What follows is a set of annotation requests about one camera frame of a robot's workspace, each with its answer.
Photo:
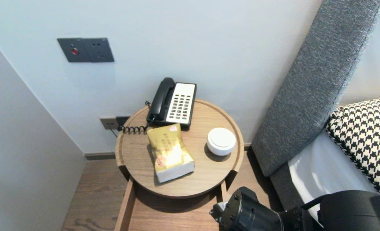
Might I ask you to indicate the white round lidded container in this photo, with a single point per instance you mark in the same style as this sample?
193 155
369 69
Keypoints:
221 141

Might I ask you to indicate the gold tissue pack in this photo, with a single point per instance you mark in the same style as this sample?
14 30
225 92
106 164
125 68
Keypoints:
169 150

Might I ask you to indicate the curved-front wooden drawer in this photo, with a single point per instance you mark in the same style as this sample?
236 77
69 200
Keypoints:
164 218

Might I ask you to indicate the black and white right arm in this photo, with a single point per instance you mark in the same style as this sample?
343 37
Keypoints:
353 211

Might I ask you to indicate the black telephone base white keypad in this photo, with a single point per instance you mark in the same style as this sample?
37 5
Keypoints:
181 106

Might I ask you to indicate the black telephone handset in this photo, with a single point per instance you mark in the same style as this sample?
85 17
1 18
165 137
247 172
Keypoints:
161 95

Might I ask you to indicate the round wooden side table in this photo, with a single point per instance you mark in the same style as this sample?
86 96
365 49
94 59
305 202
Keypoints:
202 173

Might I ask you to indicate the grey fabric headboard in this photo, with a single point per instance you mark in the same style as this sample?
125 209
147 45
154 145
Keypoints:
305 96

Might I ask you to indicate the white bed sheet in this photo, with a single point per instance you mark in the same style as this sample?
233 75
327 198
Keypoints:
321 166

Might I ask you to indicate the black white houndstooth pillow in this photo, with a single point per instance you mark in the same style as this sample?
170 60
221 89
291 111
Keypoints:
366 138

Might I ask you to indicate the small black wall outlet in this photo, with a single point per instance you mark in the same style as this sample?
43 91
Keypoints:
122 121

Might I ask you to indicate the small grey wall outlet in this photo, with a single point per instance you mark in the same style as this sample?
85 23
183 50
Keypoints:
108 123

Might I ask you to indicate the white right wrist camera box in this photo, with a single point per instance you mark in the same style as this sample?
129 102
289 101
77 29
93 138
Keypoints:
222 206

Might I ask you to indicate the dark grey wall socket plate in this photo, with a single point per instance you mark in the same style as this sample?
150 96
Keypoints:
100 50

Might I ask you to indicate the grey fabric bed frame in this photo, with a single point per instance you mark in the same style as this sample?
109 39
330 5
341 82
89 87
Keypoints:
286 189

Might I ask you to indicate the dark grey red-button wall switch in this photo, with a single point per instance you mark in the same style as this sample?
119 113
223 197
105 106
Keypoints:
74 50

